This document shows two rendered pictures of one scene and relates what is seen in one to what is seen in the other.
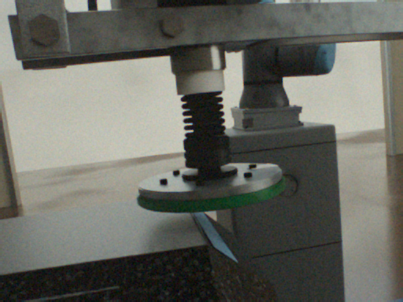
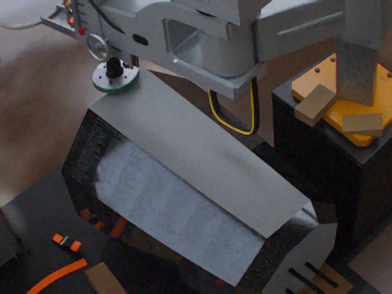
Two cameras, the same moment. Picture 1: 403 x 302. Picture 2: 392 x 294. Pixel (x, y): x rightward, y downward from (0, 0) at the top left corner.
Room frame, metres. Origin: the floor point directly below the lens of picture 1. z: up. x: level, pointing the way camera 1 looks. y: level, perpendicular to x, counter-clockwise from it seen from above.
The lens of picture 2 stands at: (1.22, 2.43, 2.91)
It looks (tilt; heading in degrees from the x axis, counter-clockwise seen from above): 47 degrees down; 249
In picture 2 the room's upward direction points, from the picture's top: 9 degrees counter-clockwise
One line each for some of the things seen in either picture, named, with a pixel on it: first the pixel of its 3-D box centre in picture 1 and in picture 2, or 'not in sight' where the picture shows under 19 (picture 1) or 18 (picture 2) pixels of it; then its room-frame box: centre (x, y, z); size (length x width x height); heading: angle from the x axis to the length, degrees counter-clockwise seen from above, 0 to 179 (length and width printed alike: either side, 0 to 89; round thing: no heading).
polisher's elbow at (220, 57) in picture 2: not in sight; (227, 40); (0.38, 0.67, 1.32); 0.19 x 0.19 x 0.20
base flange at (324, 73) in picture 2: not in sight; (357, 91); (-0.27, 0.66, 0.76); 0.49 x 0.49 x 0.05; 12
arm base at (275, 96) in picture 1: (263, 93); not in sight; (1.68, -0.06, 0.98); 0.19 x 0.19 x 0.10
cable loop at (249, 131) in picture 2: not in sight; (233, 99); (0.38, 0.67, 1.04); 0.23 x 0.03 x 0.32; 114
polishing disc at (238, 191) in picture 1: (210, 182); (115, 73); (0.65, 0.07, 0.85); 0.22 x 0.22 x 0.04
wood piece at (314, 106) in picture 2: not in sight; (315, 104); (-0.01, 0.67, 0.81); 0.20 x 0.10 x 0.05; 20
